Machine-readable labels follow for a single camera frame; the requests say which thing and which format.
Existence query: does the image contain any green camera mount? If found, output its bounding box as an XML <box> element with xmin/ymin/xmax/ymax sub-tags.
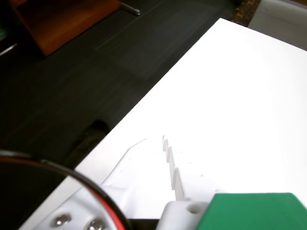
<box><xmin>195</xmin><ymin>192</ymin><xmax>307</xmax><ymax>230</ymax></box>

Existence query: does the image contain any red and black wire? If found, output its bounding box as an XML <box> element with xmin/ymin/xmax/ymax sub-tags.
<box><xmin>0</xmin><ymin>149</ymin><xmax>131</xmax><ymax>230</ymax></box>

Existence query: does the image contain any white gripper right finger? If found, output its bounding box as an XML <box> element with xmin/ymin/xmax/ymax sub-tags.
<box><xmin>157</xmin><ymin>135</ymin><xmax>226</xmax><ymax>230</ymax></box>

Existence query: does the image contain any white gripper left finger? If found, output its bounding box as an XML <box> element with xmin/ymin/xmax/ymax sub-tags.
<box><xmin>18</xmin><ymin>138</ymin><xmax>159</xmax><ymax>230</ymax></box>

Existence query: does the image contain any metal chair leg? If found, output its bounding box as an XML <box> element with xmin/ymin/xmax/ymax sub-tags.
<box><xmin>0</xmin><ymin>42</ymin><xmax>18</xmax><ymax>57</ymax></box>
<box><xmin>119</xmin><ymin>1</ymin><xmax>141</xmax><ymax>16</ymax></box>

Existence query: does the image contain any brown box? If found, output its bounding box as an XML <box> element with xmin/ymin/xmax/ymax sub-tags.
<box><xmin>9</xmin><ymin>0</ymin><xmax>120</xmax><ymax>58</ymax></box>

